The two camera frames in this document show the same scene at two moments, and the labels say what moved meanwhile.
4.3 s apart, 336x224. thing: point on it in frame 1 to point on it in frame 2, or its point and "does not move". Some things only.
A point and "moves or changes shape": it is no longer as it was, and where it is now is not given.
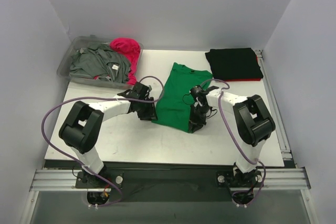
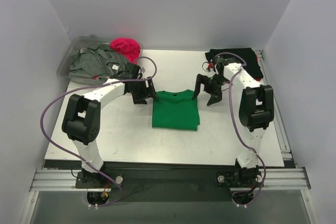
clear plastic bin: [101, 60] does not move
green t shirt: [175, 100] moves or changes shape
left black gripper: [148, 111] to [143, 91]
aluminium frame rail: [56, 180] does not move
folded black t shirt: [234, 63] does not move
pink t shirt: [131, 48] does not move
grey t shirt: [99, 61] does not move
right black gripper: [197, 122] to [210, 86]
